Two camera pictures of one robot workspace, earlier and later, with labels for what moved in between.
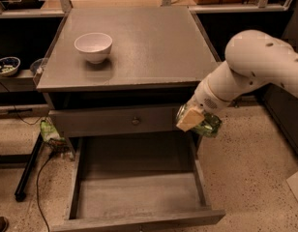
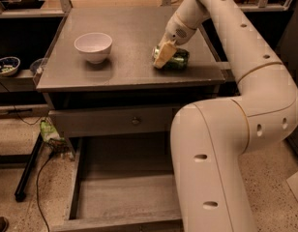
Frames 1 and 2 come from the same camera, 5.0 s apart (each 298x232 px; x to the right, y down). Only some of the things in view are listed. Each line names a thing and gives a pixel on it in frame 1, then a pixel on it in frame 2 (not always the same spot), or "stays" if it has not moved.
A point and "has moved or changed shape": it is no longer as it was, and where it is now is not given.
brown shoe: (1, 224) stays
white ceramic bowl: (96, 46) stays
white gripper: (206, 101) -> (176, 32)
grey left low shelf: (21, 81) stays
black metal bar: (19, 193) stays
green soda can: (209, 126) has moved or changed shape
